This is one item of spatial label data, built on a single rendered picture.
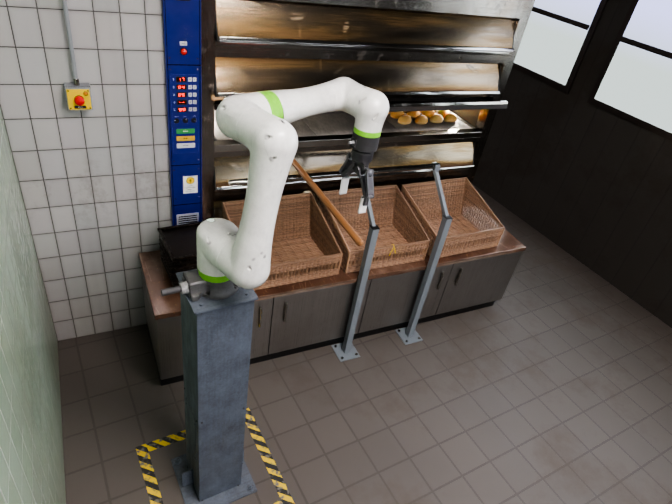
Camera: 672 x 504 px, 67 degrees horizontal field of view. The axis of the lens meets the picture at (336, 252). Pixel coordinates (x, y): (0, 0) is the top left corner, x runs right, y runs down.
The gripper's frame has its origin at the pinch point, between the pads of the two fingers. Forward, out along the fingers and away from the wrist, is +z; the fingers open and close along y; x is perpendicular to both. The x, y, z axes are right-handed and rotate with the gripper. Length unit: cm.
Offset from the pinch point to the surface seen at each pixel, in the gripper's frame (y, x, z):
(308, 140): -105, 39, 26
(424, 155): -99, 123, 39
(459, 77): -98, 132, -12
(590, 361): 24, 210, 141
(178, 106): -106, -33, 5
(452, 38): -98, 117, -34
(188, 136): -106, -29, 21
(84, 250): -113, -82, 85
